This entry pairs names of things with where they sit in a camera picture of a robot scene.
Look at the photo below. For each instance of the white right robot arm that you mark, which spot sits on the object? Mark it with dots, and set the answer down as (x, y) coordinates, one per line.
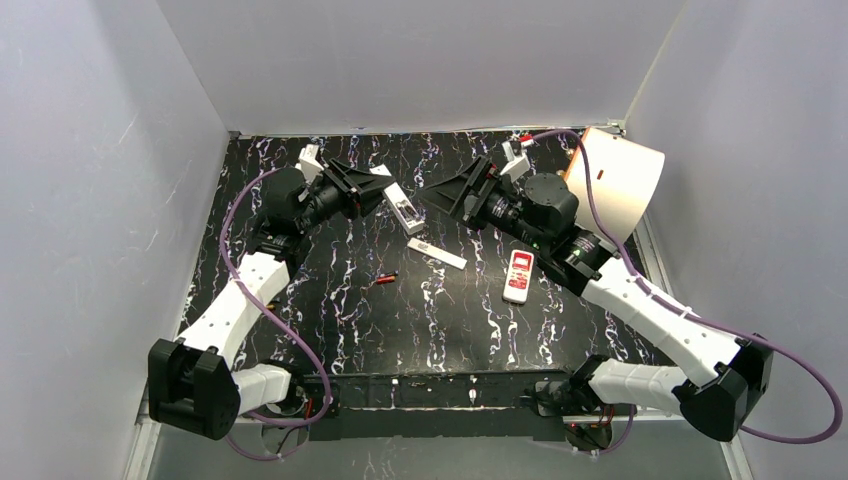
(714, 380)

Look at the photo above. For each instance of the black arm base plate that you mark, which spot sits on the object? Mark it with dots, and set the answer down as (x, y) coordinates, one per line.
(518, 403)

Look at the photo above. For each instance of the white round stool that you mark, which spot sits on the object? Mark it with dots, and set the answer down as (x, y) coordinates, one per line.
(624, 176)

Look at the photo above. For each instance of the white remote battery cover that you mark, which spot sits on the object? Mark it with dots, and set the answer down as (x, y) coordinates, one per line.
(437, 253)

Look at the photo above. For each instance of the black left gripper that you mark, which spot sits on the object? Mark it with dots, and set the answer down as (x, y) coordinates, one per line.
(340, 189)

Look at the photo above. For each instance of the long white remote control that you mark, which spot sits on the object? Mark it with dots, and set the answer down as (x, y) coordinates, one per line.
(411, 221)

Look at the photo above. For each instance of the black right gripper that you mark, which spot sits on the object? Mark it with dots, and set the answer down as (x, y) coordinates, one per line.
(479, 192)

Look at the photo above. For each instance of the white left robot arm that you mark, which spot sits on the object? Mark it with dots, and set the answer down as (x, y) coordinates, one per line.
(192, 384)

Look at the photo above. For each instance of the red and white remote control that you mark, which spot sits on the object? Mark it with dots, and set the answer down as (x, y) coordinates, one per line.
(518, 277)

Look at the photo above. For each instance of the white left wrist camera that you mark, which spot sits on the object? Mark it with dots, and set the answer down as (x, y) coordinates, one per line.
(309, 163)

